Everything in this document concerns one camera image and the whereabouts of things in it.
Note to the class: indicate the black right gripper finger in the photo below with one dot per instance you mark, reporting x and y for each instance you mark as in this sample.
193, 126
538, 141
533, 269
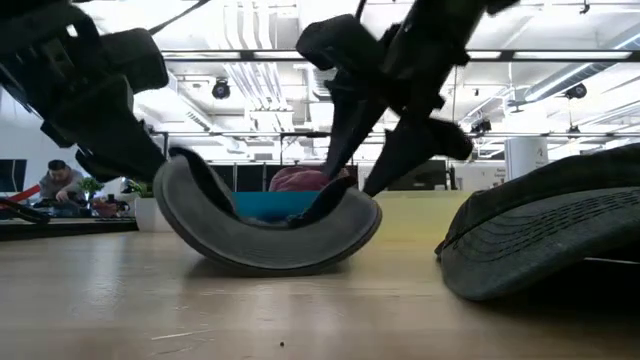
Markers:
352, 125
405, 145

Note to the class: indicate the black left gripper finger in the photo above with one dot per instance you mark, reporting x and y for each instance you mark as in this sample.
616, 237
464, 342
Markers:
110, 135

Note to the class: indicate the dark maroon cap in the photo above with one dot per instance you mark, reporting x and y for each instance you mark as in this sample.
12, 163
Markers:
295, 180

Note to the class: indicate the black cap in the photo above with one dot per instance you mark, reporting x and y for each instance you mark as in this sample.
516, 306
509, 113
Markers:
260, 245

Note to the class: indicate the small background plant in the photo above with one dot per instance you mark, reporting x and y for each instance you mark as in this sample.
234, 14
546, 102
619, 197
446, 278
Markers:
91, 186

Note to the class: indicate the yellow plastic bin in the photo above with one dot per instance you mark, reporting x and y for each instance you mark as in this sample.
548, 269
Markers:
420, 205

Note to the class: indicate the person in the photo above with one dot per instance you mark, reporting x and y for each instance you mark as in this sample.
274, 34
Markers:
60, 182

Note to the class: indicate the green plant in white pot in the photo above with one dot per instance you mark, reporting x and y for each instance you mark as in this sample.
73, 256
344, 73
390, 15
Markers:
150, 215

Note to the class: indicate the black monitor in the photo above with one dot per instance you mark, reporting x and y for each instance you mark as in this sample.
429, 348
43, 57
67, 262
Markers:
12, 175

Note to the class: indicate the red band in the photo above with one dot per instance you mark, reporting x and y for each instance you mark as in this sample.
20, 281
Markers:
22, 194

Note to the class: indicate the blue plastic bin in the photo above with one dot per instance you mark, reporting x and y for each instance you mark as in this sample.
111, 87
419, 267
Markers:
270, 205

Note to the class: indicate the black ceiling spotlight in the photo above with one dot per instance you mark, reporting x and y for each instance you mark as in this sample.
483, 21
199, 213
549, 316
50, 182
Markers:
576, 91
221, 90

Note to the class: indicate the white pillar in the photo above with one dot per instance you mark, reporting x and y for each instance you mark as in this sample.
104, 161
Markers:
525, 157

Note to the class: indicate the dark olive-grey cap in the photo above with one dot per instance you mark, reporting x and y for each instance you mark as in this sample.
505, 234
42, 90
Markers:
540, 240

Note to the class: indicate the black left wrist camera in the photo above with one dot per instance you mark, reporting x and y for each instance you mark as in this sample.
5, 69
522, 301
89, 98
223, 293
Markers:
135, 60

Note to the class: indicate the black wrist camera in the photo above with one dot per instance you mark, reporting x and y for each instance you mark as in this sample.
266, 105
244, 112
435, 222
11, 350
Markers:
135, 60
335, 42

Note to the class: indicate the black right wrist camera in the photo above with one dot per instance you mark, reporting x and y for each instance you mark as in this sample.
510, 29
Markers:
335, 42

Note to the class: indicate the black aluminium table frame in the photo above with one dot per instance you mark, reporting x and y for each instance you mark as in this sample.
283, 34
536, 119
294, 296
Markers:
75, 227

